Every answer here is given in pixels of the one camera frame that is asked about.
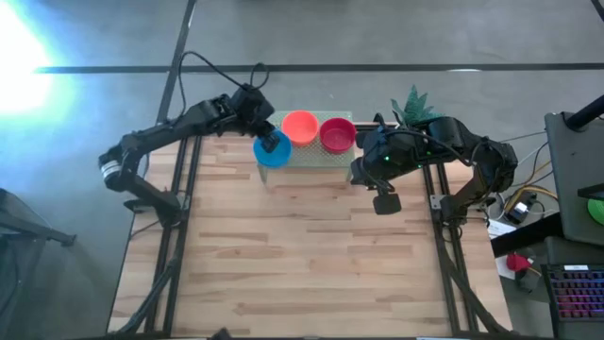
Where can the black white power adapter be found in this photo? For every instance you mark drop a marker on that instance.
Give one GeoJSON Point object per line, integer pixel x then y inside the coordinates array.
{"type": "Point", "coordinates": [519, 211]}

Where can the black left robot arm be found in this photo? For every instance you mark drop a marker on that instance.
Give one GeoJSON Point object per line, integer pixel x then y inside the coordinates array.
{"type": "Point", "coordinates": [156, 132]}

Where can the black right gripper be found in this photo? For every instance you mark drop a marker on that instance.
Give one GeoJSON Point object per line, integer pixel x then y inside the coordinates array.
{"type": "Point", "coordinates": [391, 151]}

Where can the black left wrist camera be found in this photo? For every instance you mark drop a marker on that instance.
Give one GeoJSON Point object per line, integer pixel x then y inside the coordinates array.
{"type": "Point", "coordinates": [270, 142]}

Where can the white paper sheet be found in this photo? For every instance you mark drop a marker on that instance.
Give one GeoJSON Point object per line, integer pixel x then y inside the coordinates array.
{"type": "Point", "coordinates": [500, 230]}

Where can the small red object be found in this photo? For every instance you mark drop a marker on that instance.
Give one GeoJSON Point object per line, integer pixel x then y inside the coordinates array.
{"type": "Point", "coordinates": [515, 262]}

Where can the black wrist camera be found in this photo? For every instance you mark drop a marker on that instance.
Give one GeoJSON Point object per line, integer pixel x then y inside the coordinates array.
{"type": "Point", "coordinates": [270, 142]}
{"type": "Point", "coordinates": [387, 204]}

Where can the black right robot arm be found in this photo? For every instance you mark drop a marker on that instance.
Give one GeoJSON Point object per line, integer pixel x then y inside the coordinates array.
{"type": "Point", "coordinates": [491, 160]}

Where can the small black mount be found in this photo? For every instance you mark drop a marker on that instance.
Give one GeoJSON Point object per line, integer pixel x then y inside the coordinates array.
{"type": "Point", "coordinates": [222, 334]}

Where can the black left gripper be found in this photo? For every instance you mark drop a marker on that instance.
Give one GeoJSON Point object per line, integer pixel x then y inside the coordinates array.
{"type": "Point", "coordinates": [250, 108]}

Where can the orange mini bowl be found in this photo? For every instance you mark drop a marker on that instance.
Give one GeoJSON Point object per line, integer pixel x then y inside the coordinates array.
{"type": "Point", "coordinates": [300, 127]}

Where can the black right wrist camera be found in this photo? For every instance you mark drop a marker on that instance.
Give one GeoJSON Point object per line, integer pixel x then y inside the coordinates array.
{"type": "Point", "coordinates": [387, 204]}

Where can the grey equipment box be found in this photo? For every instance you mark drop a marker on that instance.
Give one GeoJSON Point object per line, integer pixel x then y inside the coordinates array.
{"type": "Point", "coordinates": [566, 165]}

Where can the green filament spool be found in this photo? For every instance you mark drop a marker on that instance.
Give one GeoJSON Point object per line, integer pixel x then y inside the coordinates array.
{"type": "Point", "coordinates": [597, 211]}

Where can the red mini bowl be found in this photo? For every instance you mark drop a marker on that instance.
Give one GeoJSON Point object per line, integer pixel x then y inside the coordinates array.
{"type": "Point", "coordinates": [338, 135]}

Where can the green artificial plant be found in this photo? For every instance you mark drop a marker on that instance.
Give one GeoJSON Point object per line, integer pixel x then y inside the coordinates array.
{"type": "Point", "coordinates": [415, 106]}

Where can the black pole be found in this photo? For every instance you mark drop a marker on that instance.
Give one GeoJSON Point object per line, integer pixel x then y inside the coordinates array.
{"type": "Point", "coordinates": [585, 113]}

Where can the silver mounting bracket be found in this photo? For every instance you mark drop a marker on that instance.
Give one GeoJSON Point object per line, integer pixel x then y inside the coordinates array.
{"type": "Point", "coordinates": [436, 202]}

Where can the blue mini bowl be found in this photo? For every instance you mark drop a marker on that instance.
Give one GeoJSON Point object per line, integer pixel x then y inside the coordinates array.
{"type": "Point", "coordinates": [279, 158]}

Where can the green perforated metal shelf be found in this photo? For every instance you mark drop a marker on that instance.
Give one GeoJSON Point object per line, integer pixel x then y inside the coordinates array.
{"type": "Point", "coordinates": [311, 158]}

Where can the backlit keyboard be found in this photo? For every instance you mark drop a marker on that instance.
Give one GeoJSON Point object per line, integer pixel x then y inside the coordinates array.
{"type": "Point", "coordinates": [575, 293]}

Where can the dark grey side table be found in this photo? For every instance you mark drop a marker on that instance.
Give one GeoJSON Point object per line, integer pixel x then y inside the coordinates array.
{"type": "Point", "coordinates": [19, 226]}

